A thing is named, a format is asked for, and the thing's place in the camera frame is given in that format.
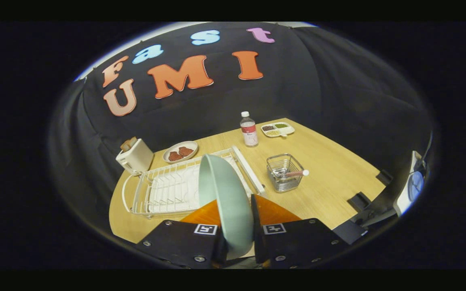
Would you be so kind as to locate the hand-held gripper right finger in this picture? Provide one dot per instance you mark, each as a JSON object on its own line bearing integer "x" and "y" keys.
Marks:
{"x": 256, "y": 226}

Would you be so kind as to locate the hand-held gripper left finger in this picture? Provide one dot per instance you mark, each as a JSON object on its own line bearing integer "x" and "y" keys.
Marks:
{"x": 180, "y": 242}

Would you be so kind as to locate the pale green plate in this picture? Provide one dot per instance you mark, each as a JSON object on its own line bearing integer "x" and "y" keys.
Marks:
{"x": 229, "y": 202}

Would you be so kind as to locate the pink white spoon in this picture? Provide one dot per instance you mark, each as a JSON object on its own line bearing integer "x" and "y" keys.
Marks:
{"x": 297, "y": 173}

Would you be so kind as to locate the beige plate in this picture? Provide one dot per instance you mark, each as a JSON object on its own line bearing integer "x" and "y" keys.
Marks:
{"x": 180, "y": 145}

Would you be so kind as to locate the white divided snack dish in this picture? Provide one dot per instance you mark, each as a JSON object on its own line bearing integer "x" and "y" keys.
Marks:
{"x": 277, "y": 129}

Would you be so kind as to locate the brown meat piece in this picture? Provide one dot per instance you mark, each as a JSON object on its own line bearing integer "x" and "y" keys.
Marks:
{"x": 185, "y": 151}
{"x": 174, "y": 156}

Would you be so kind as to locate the white toaster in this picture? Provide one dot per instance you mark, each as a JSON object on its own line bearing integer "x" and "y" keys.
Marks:
{"x": 138, "y": 159}

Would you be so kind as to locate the clear bottle red label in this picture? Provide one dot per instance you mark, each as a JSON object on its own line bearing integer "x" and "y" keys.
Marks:
{"x": 249, "y": 131}

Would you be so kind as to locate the black table clamp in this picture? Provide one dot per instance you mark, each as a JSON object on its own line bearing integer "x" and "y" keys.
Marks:
{"x": 359, "y": 201}
{"x": 384, "y": 177}

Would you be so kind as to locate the brown bread slices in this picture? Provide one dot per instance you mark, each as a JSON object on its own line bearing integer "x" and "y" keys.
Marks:
{"x": 128, "y": 144}

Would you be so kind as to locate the white and blue device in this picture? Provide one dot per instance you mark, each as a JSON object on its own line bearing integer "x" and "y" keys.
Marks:
{"x": 413, "y": 186}

